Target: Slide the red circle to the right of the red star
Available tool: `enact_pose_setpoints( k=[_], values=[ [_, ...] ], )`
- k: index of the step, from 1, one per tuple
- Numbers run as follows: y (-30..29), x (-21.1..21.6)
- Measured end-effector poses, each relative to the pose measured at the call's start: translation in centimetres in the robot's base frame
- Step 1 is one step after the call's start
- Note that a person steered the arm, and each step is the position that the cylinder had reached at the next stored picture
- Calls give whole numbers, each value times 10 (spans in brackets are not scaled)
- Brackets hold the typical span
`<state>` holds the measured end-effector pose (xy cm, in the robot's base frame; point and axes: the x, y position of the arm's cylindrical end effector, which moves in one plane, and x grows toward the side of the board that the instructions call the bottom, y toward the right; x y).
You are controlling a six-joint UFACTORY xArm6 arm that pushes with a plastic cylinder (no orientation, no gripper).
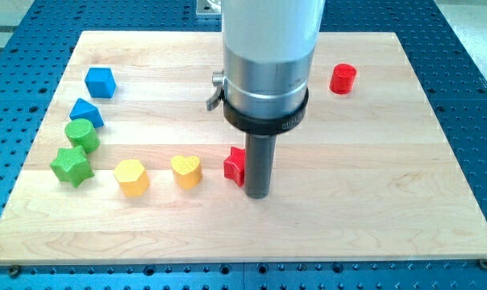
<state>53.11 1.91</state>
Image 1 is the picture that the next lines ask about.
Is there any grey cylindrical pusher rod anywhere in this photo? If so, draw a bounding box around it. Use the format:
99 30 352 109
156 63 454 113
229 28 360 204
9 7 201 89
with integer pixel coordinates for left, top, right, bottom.
244 134 276 199

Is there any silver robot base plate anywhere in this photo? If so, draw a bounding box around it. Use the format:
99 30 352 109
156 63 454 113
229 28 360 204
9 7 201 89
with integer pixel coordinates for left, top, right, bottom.
196 0 222 19

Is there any yellow hexagon block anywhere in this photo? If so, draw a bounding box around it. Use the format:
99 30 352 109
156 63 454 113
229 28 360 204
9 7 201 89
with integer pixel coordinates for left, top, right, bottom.
114 159 150 197

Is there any blue triangle block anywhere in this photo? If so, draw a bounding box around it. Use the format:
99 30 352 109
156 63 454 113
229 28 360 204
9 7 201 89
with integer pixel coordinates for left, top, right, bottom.
69 98 104 128

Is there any black clamp ring with lever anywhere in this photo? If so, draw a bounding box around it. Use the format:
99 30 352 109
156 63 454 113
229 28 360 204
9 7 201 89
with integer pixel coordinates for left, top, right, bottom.
206 71 309 135

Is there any red cylinder block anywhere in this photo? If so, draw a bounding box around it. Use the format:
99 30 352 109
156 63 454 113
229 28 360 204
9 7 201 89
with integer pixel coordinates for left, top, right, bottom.
329 63 357 94

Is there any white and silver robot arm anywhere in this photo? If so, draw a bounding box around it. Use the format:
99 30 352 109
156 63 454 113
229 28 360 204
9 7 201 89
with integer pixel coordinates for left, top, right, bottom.
206 0 325 199

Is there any red star block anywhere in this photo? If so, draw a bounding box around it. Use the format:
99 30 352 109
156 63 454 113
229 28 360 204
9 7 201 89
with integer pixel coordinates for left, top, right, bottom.
223 147 246 187

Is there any green star block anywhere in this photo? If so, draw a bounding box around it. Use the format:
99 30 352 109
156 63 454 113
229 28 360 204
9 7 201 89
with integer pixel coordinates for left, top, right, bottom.
50 145 94 188

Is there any yellow heart block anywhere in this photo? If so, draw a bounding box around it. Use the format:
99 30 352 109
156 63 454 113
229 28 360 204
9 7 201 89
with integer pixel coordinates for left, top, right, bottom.
171 155 202 189

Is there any left board corner clamp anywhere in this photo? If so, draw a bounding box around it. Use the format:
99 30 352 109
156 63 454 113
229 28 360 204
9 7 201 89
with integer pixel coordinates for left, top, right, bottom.
6 265 21 279

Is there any board corner clamp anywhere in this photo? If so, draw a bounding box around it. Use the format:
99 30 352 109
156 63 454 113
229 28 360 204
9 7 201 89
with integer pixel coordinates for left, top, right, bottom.
477 259 487 270
6 265 21 279

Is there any wooden board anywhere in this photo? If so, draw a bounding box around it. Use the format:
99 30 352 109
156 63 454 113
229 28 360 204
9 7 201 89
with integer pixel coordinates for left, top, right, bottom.
0 31 487 265

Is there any green cylinder block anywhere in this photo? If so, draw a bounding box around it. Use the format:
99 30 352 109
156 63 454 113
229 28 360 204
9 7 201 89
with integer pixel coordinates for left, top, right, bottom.
65 118 100 153

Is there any blue cube block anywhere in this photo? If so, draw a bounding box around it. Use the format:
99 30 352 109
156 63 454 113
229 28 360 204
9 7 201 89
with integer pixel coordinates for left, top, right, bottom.
85 67 116 98

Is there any right board corner clamp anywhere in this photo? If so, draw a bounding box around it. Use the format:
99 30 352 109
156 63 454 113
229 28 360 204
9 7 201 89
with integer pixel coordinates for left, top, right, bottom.
477 259 487 270

